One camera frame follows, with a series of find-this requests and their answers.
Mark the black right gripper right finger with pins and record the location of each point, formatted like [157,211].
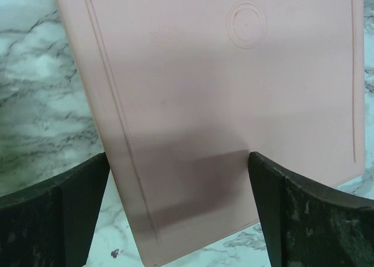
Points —
[306,223]

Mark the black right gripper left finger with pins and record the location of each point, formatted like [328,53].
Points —
[52,223]

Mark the pink perforated basket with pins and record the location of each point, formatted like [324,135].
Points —
[181,91]

